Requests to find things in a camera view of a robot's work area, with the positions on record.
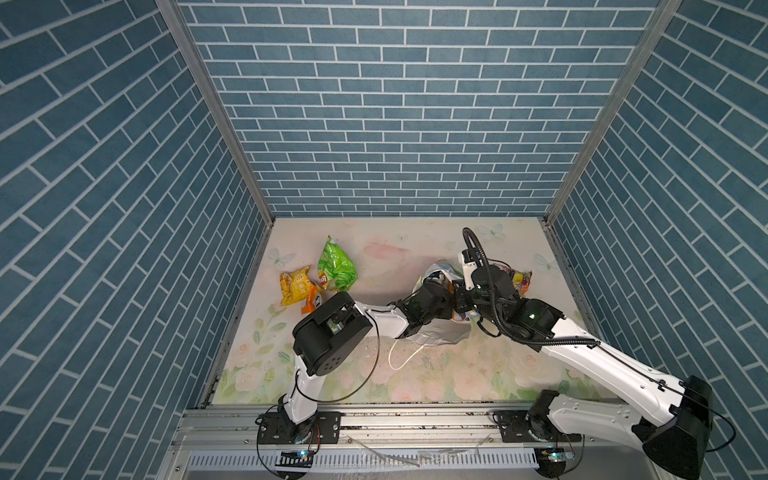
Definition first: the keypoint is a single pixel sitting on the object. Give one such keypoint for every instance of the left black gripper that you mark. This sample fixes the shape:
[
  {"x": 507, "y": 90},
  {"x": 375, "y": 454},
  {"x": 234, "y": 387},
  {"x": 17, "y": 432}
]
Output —
[{"x": 445, "y": 307}]

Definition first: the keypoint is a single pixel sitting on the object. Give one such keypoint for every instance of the Fox's fruits candy bag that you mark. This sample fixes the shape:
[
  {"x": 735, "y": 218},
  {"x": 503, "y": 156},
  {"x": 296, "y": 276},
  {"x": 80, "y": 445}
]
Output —
[{"x": 521, "y": 281}]

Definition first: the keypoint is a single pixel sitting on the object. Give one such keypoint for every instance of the green floral paper bag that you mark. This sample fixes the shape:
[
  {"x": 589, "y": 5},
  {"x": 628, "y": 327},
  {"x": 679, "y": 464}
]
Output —
[{"x": 438, "y": 332}]

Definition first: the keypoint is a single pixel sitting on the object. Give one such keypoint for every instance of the green snack bag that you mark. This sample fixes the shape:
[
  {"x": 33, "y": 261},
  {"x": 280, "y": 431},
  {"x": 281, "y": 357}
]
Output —
[{"x": 336, "y": 270}]

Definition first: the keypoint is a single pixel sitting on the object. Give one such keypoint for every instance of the orange Fox's candy bag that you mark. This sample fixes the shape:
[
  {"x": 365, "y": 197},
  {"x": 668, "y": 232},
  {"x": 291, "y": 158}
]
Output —
[{"x": 313, "y": 300}]

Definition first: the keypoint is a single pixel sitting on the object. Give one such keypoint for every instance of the yellow snack bag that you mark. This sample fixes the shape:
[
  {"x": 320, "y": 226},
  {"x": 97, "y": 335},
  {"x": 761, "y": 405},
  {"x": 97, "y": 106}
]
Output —
[{"x": 295, "y": 286}]

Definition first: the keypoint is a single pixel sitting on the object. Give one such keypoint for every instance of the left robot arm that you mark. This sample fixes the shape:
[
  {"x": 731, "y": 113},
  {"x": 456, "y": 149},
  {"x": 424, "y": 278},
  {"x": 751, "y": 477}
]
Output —
[{"x": 326, "y": 337}]

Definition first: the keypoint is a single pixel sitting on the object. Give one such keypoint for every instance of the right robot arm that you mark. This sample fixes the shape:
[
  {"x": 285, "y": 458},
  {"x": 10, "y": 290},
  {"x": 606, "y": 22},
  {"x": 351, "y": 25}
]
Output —
[{"x": 667, "y": 418}]

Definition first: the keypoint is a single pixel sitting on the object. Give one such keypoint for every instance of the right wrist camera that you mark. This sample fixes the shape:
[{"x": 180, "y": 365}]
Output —
[{"x": 468, "y": 267}]

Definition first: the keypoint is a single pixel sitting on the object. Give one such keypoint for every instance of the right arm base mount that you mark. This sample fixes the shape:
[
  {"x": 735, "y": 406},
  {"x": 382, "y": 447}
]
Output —
[{"x": 515, "y": 426}]

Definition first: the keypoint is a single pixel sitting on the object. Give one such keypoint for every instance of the white vented cable tray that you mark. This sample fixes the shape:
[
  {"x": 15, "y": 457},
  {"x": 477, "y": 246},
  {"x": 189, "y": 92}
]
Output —
[{"x": 354, "y": 460}]

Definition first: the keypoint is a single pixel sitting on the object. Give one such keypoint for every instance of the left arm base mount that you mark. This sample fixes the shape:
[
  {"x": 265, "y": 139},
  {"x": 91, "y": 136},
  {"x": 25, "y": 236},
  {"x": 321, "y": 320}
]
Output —
[{"x": 276, "y": 428}]

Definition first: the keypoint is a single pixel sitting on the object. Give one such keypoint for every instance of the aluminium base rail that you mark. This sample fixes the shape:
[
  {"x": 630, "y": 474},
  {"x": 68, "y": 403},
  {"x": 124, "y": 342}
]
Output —
[{"x": 428, "y": 425}]

